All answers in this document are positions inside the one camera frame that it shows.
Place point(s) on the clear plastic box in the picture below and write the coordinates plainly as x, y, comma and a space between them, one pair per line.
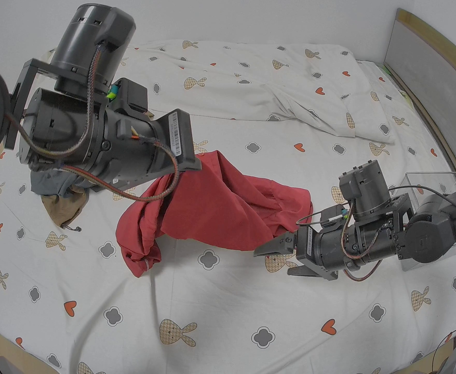
446, 181

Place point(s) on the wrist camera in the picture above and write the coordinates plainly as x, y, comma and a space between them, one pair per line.
331, 216
130, 96

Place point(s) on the white printed quilt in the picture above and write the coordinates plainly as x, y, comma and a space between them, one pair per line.
232, 76

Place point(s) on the bed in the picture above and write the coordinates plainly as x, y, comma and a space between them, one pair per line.
251, 306

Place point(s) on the grey garment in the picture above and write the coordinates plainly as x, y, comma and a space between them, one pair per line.
47, 181

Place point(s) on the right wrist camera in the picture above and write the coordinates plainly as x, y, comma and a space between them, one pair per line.
331, 216

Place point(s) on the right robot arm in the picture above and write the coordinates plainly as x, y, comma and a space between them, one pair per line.
426, 232

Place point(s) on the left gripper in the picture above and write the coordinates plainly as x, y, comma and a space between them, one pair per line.
142, 150

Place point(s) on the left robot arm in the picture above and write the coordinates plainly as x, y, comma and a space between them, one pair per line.
64, 131

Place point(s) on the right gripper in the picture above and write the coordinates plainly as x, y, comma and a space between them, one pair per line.
329, 247

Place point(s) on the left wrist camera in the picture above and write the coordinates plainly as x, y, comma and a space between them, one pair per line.
130, 96

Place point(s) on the red shirt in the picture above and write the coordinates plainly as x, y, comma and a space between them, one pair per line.
220, 208

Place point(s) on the brown garment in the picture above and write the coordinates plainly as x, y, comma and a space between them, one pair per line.
62, 208

